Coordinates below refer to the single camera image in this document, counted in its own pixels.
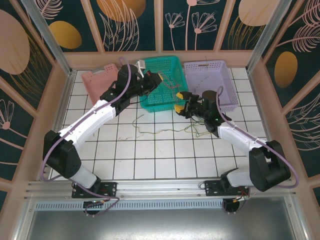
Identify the pink plastic basket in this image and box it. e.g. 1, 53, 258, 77
81, 62, 121, 106

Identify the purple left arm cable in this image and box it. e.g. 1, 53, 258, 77
41, 56, 133, 218

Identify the steel sheet panel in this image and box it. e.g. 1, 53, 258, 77
23, 197, 305, 240

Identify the slotted metal strip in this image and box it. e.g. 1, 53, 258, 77
34, 201, 227, 211

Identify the lilac plastic basket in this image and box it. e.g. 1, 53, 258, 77
183, 59, 238, 113

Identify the small wired connector board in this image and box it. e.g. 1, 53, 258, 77
233, 194, 251, 203

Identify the aluminium front rail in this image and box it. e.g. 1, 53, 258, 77
23, 178, 297, 202

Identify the thin black camera cable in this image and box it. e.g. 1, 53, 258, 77
129, 92, 152, 105
188, 112, 208, 122

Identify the thin black right camera cable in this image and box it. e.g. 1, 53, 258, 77
188, 112, 208, 122

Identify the thin black left camera cable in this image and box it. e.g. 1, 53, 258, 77
129, 92, 152, 105

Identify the aluminium corner post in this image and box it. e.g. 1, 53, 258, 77
246, 0, 293, 73
21, 0, 77, 76

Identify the black circuit board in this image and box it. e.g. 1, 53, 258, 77
82, 199, 106, 210

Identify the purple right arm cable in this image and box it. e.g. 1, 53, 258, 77
216, 86, 300, 188

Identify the aluminium side rail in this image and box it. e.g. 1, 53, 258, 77
37, 71, 77, 181

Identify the teal plastic basket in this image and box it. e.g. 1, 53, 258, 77
136, 55, 190, 113

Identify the thin yellow wire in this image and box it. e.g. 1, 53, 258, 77
131, 113, 187, 136

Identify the thin red wire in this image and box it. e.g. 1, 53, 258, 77
157, 71, 183, 104

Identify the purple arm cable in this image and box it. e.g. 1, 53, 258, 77
216, 86, 300, 188
41, 56, 133, 218

